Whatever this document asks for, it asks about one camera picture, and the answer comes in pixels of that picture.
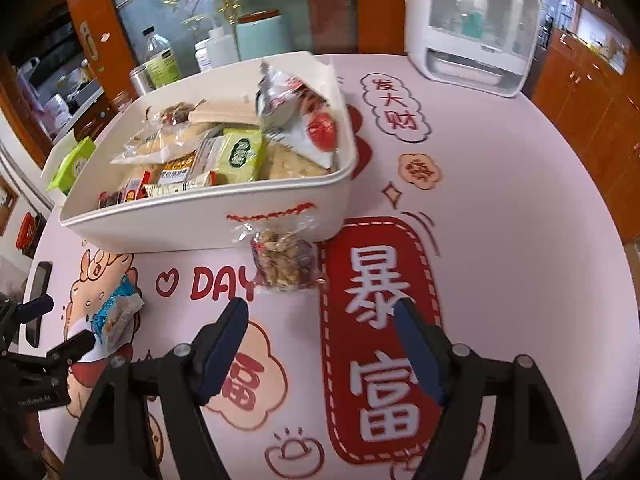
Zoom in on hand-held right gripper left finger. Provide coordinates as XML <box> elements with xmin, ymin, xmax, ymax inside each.
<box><xmin>67</xmin><ymin>296</ymin><xmax>250</xmax><ymax>480</ymax></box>

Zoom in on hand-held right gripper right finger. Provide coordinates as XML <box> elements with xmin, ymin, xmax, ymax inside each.
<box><xmin>392</xmin><ymin>297</ymin><xmax>583</xmax><ymax>480</ymax></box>

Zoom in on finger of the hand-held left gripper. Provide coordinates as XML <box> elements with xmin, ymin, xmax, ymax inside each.
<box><xmin>10</xmin><ymin>330</ymin><xmax>97</xmax><ymax>377</ymax></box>
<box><xmin>0</xmin><ymin>294</ymin><xmax>55</xmax><ymax>333</ymax></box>

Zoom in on blue clear snack packet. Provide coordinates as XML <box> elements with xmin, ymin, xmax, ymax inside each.
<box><xmin>90</xmin><ymin>280</ymin><xmax>146</xmax><ymax>351</ymax></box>

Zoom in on clear bag of nuts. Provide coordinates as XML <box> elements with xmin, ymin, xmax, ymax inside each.
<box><xmin>232</xmin><ymin>215</ymin><xmax>328</xmax><ymax>292</ymax></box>

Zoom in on white plastic bin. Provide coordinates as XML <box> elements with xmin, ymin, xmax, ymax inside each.
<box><xmin>57</xmin><ymin>50</ymin><xmax>358</xmax><ymax>253</ymax></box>

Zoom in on beige labelled snack packet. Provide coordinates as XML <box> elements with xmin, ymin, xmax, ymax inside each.
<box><xmin>192</xmin><ymin>135</ymin><xmax>228</xmax><ymax>181</ymax></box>

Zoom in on green label snack packet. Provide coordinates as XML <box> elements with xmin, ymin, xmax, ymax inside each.
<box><xmin>222</xmin><ymin>129</ymin><xmax>269</xmax><ymax>184</ymax></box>

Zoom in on clear bag of yellow crackers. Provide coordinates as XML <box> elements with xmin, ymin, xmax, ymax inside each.
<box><xmin>262</xmin><ymin>142</ymin><xmax>336</xmax><ymax>181</ymax></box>

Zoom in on red white snack bag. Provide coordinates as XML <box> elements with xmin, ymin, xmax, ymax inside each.
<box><xmin>256</xmin><ymin>59</ymin><xmax>340</xmax><ymax>170</ymax></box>

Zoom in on black phone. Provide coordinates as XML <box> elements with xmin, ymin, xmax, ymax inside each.
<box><xmin>22</xmin><ymin>260</ymin><xmax>54</xmax><ymax>348</ymax></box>

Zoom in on red plastic item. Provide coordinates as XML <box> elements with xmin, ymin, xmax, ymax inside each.
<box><xmin>15</xmin><ymin>212</ymin><xmax>39</xmax><ymax>252</ymax></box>

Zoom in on green tissue box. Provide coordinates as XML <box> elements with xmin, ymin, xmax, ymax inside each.
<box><xmin>46</xmin><ymin>136</ymin><xmax>97</xmax><ymax>196</ymax></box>

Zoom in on small red snack packet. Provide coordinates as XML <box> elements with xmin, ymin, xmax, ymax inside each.
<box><xmin>122</xmin><ymin>172</ymin><xmax>153</xmax><ymax>203</ymax></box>

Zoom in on pink printed tablecloth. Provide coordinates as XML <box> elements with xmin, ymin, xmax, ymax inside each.
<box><xmin>20</xmin><ymin>52</ymin><xmax>628</xmax><ymax>480</ymax></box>

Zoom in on long cream snack packet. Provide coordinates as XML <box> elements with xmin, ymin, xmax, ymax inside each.
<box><xmin>145</xmin><ymin>171</ymin><xmax>218</xmax><ymax>197</ymax></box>

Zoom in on yellow label snack packet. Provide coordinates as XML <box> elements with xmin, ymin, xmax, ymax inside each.
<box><xmin>157</xmin><ymin>152</ymin><xmax>201</xmax><ymax>183</ymax></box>

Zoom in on clear pale cracker packet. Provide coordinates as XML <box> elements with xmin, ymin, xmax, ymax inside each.
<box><xmin>110</xmin><ymin>127</ymin><xmax>223</xmax><ymax>166</ymax></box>

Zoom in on kitchen counter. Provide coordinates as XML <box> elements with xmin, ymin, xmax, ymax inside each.
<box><xmin>10</xmin><ymin>55</ymin><xmax>108</xmax><ymax>141</ymax></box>

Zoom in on clear packet brown bits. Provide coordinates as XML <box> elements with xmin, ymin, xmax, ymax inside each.
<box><xmin>145</xmin><ymin>101</ymin><xmax>201</xmax><ymax>127</ymax></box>

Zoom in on beige wafer packet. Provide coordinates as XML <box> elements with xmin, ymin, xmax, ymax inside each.
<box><xmin>189</xmin><ymin>99</ymin><xmax>261</xmax><ymax>126</ymax></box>

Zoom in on metal can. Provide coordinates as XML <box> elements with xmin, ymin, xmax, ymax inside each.
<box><xmin>129</xmin><ymin>64</ymin><xmax>155</xmax><ymax>97</ymax></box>

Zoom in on glass bottle green label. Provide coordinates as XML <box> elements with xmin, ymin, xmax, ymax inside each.
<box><xmin>144</xmin><ymin>27</ymin><xmax>182</xmax><ymax>90</ymax></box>

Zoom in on white countertop sterilizer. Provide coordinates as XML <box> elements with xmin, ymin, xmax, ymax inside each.
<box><xmin>402</xmin><ymin>0</ymin><xmax>545</xmax><ymax>98</ymax></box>

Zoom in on white pill bottle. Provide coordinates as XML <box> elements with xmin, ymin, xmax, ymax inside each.
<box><xmin>194</xmin><ymin>40</ymin><xmax>215</xmax><ymax>73</ymax></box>

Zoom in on clear squeeze wash bottle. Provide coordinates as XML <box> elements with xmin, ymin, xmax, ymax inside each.
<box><xmin>182</xmin><ymin>14</ymin><xmax>242</xmax><ymax>70</ymax></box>

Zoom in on teal canister brown lid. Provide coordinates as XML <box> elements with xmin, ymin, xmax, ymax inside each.
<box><xmin>235</xmin><ymin>9</ymin><xmax>282</xmax><ymax>60</ymax></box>

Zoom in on clear bottle teal ring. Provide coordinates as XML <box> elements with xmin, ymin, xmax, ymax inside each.
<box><xmin>457</xmin><ymin>0</ymin><xmax>489</xmax><ymax>39</ymax></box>

